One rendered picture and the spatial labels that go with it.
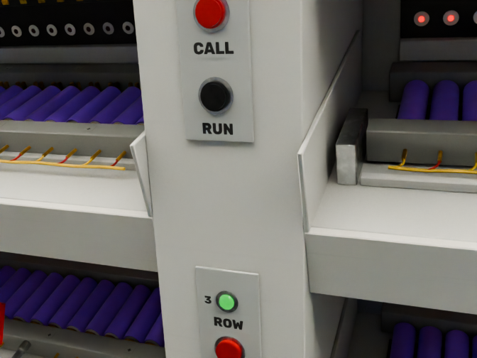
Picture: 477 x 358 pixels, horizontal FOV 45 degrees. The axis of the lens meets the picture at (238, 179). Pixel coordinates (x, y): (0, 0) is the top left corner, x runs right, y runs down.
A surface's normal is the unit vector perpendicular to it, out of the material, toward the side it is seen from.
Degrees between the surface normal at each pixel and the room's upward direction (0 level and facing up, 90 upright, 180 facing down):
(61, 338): 15
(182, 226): 90
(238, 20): 90
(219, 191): 90
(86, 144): 105
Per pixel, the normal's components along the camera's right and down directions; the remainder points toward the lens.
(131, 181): -0.13, -0.84
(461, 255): -0.32, 0.53
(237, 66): -0.34, 0.29
